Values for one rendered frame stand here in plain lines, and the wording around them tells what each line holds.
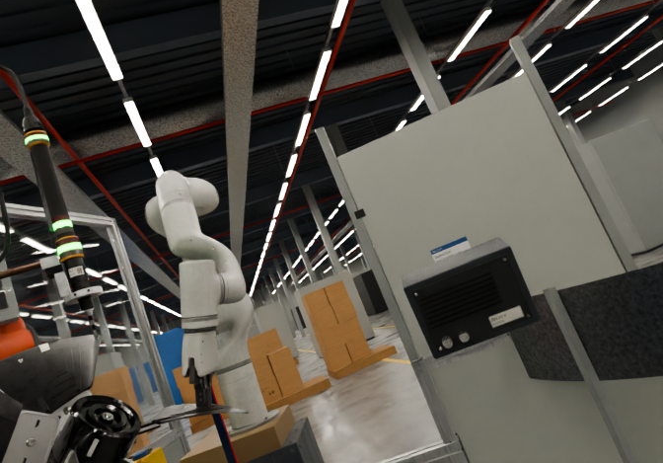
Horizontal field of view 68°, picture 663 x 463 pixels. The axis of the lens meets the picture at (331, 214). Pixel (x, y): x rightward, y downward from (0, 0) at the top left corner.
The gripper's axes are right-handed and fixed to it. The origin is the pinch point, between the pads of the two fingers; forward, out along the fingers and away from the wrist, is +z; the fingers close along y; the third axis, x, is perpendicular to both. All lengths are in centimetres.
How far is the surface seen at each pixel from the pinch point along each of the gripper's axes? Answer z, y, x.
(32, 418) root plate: -6.4, 37.6, -11.3
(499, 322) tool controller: -12, -10, 69
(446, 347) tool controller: -7, -9, 56
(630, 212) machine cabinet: -93, -857, 414
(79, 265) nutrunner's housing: -31.6, 23.0, -13.7
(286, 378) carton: 138, -697, -203
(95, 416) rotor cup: -5.1, 32.5, -3.5
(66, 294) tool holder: -26.0, 25.0, -15.0
